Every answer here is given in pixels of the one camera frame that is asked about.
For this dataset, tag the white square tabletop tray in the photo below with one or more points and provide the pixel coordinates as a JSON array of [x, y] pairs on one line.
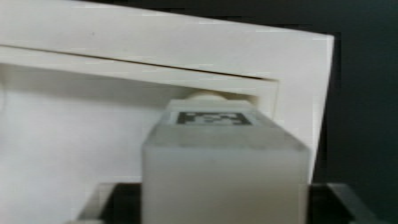
[[80, 104]]

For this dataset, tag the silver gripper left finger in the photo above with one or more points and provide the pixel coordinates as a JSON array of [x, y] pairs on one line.
[[112, 206]]

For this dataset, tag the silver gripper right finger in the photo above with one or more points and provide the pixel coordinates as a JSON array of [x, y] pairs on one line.
[[336, 206]]

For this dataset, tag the white leg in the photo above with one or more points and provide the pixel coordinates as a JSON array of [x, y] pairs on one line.
[[224, 167]]

